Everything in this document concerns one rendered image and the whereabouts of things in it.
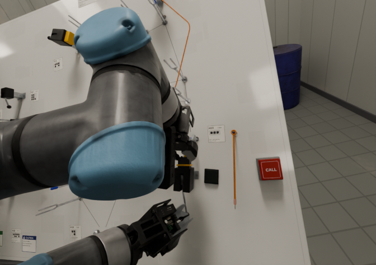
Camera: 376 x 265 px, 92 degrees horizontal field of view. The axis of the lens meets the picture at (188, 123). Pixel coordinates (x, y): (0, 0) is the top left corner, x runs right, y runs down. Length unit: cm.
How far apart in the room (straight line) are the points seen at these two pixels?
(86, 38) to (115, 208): 56
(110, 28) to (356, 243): 174
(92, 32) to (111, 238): 29
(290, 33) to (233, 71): 309
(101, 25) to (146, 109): 10
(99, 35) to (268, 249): 57
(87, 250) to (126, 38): 28
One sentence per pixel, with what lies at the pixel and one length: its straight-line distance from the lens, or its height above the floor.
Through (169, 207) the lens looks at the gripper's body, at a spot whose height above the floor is 115.
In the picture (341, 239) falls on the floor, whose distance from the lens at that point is 174.
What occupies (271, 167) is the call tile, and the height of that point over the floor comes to 112.
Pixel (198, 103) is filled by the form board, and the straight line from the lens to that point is 55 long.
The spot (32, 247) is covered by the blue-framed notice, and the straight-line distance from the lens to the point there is 99.
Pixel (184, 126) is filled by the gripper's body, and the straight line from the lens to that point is 35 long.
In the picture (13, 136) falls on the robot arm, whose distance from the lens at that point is 21.
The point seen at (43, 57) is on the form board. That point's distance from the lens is 100.
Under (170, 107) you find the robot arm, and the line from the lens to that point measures 28.
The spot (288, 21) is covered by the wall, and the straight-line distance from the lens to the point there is 359.
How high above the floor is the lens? 147
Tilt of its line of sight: 29 degrees down
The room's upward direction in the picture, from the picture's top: 17 degrees counter-clockwise
